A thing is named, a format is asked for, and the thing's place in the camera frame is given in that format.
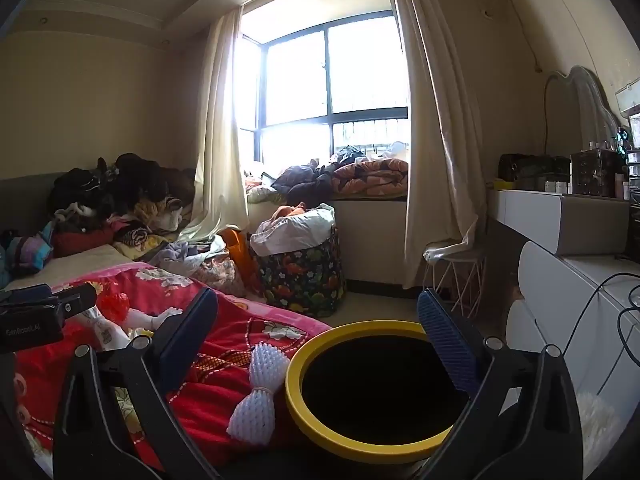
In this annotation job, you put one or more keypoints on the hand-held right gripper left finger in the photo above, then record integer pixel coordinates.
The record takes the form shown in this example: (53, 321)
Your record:
(186, 335)

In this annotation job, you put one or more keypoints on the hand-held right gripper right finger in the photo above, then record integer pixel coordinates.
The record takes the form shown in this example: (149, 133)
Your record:
(445, 345)

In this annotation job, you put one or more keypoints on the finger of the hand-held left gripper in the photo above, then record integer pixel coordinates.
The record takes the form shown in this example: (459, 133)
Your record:
(77, 300)

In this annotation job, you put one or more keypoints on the white foam fruit net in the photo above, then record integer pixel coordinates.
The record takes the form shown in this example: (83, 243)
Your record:
(260, 370)

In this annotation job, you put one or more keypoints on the yellow-rimmed black trash bin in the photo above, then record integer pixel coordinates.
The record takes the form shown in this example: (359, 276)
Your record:
(295, 400)

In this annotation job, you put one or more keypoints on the beige bed sheet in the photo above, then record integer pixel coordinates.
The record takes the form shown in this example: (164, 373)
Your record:
(65, 265)

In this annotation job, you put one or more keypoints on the red floral blanket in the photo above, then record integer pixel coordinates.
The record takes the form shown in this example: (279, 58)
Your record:
(220, 390)

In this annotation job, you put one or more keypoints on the pale floral cloth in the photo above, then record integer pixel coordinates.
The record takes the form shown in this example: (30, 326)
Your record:
(220, 275)

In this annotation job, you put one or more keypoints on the lavender cloth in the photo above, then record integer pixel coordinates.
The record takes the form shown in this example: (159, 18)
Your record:
(187, 255)

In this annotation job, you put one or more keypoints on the white cloth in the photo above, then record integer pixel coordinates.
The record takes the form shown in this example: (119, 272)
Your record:
(450, 251)

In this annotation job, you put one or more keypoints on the orange bag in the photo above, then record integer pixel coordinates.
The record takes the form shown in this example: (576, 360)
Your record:
(235, 252)

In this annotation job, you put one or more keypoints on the grey headboard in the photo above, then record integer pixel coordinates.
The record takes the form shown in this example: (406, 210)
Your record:
(22, 200)

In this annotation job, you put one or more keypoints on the pile of clothes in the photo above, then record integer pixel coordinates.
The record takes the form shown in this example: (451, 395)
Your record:
(125, 185)

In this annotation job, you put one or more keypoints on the dark floral fabric basket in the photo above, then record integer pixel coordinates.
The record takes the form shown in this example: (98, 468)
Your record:
(300, 280)

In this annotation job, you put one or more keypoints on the white fluffy rug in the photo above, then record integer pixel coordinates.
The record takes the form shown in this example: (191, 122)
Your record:
(597, 425)

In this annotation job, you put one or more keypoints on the orange patterned quilt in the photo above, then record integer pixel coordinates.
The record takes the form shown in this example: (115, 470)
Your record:
(372, 177)

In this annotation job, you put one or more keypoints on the dark clothes heap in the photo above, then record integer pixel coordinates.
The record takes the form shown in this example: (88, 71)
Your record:
(305, 182)

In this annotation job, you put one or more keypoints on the black bag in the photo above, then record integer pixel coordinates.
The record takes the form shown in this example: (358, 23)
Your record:
(532, 167)

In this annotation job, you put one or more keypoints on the cream curtain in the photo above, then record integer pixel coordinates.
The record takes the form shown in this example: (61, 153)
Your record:
(440, 135)
(220, 135)

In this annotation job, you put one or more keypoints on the dark cosmetic organiser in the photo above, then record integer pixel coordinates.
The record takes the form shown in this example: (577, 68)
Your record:
(597, 172)

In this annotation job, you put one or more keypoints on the wavy-framed mirror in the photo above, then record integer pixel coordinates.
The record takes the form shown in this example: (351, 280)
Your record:
(575, 110)

